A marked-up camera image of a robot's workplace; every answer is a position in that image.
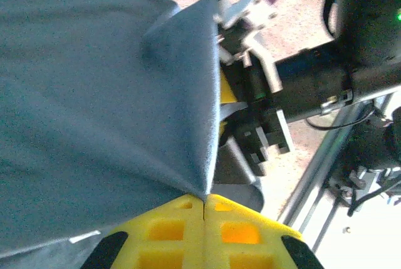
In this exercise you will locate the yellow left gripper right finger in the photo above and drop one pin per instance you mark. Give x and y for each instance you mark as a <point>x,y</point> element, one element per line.
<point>244,237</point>

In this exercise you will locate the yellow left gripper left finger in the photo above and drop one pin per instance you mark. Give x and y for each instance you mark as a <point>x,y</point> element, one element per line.
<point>169,237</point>

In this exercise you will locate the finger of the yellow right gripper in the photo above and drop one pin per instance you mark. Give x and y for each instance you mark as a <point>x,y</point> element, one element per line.
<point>226,88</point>
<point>223,128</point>

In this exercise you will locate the grey t-shirt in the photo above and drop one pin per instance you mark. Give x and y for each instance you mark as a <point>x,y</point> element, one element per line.
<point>94,93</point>

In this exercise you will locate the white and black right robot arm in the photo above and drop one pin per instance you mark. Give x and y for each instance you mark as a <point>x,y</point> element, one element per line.
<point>369,30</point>

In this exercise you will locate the aluminium mounting rail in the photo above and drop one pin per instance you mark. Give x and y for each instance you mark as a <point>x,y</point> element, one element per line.
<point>316,168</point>

